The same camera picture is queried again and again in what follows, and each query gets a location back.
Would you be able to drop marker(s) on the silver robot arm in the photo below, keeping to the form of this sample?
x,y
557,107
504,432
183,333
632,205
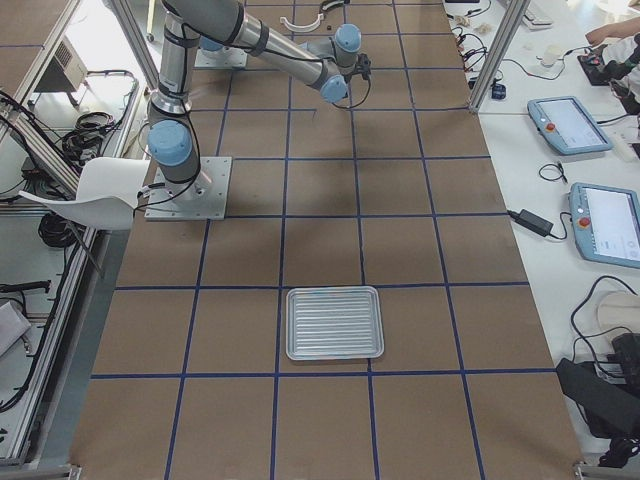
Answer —
x,y
216,29

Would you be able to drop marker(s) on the ribbed metal tray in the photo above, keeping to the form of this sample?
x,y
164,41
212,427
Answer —
x,y
334,323

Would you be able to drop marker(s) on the black power adapter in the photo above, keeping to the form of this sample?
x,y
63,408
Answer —
x,y
531,222

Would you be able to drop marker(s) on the olive curved brake shoe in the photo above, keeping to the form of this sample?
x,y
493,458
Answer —
x,y
328,5

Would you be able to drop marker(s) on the far blue teach pendant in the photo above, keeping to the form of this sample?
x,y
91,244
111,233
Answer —
x,y
567,126

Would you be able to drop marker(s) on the blue teach pendant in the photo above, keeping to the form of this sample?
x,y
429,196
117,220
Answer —
x,y
605,222
567,126

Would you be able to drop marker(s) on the near blue teach pendant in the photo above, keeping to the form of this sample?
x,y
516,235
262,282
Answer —
x,y
605,222

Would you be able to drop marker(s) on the white paper cup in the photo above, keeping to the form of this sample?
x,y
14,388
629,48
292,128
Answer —
x,y
551,56

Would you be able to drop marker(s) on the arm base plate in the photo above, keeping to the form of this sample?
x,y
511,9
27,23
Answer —
x,y
222,59
206,198

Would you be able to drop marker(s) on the aluminium frame post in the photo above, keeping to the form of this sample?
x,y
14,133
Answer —
x,y
502,39

